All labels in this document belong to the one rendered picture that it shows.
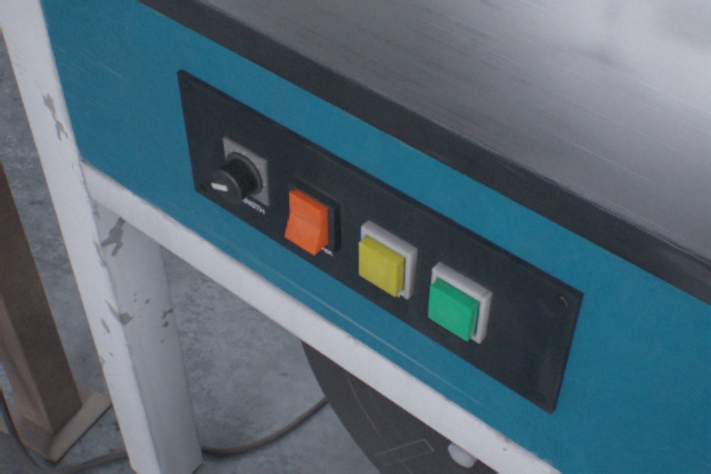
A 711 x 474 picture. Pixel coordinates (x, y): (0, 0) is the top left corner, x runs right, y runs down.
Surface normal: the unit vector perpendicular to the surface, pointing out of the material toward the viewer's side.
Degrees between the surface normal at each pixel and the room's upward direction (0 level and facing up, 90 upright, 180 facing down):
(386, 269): 90
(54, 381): 90
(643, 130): 0
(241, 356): 0
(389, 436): 90
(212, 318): 0
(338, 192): 90
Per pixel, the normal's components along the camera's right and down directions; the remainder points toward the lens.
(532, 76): 0.00, -0.70
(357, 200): -0.64, 0.55
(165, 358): 0.77, 0.46
